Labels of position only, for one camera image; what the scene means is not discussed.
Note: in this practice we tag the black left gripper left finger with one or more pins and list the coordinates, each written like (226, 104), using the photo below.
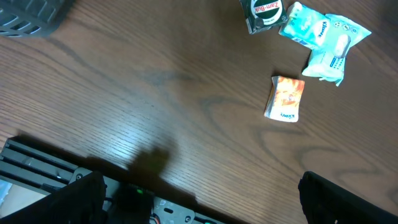
(80, 202)

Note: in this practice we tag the orange snack packet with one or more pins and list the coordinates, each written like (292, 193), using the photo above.
(284, 100)

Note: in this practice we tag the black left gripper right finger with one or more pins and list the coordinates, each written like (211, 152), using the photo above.
(325, 202)

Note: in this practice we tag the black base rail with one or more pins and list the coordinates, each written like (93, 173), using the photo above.
(44, 169)

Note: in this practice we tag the teal white snack packet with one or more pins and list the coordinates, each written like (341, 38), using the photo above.
(328, 63)

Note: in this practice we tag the dark grey plastic basket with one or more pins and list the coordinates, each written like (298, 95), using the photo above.
(32, 18)

